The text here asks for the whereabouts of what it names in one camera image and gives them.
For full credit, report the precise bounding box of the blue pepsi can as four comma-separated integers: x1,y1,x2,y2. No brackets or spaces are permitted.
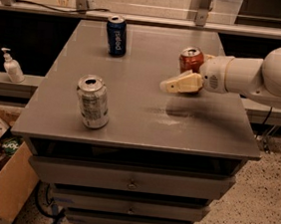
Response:
107,15,127,57

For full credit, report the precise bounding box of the red coke can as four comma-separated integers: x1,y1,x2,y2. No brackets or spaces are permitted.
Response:
179,46,204,73

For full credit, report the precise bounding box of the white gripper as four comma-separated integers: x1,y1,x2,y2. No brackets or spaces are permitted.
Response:
159,54,234,94

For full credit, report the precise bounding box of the black cable on ledge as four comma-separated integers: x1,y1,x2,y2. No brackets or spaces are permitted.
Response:
0,0,112,18

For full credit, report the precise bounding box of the grey drawer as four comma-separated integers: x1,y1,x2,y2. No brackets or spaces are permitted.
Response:
52,189,210,222
29,155,235,200
65,209,192,224

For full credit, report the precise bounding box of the white pump soap bottle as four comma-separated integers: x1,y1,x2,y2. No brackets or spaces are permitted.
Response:
1,48,25,84

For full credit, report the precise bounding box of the middle grey drawer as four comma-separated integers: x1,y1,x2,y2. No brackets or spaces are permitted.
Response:
52,189,210,222

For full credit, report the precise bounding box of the bottom grey drawer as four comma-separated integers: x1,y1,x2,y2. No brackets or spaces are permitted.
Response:
65,209,192,224

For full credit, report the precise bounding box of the top grey drawer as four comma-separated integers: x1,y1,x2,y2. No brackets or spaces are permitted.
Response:
29,155,235,200

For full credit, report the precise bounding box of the black cable under cabinet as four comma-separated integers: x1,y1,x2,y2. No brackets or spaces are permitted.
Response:
32,180,69,224

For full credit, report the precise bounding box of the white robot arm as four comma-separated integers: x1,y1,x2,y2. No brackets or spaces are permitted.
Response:
159,48,281,109

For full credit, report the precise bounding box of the silver soda can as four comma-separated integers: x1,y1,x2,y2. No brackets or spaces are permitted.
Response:
77,75,109,129

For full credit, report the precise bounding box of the grey drawer cabinet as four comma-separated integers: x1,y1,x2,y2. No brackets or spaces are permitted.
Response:
1,12,274,224

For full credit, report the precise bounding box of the green snack bag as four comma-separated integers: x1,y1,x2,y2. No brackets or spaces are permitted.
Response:
2,137,22,155

